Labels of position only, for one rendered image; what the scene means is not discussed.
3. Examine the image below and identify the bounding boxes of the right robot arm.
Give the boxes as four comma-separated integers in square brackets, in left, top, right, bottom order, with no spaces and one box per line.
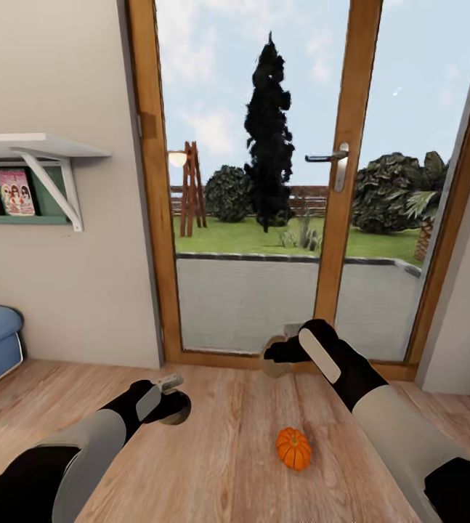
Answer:
[264,319,470,523]

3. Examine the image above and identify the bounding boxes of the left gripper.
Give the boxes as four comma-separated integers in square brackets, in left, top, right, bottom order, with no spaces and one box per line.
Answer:
[144,392,188,423]

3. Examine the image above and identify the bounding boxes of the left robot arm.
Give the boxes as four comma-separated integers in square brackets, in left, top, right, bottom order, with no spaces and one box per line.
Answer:
[0,373,188,523]

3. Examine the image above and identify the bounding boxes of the pumpkin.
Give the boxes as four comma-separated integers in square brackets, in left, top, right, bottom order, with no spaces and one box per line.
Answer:
[276,427,312,471]

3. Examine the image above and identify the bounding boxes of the pillar candle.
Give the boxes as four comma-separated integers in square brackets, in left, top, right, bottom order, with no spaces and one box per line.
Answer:
[259,335,293,378]
[158,387,192,426]

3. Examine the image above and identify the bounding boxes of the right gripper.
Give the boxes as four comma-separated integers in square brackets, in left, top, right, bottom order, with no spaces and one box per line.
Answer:
[264,338,311,363]

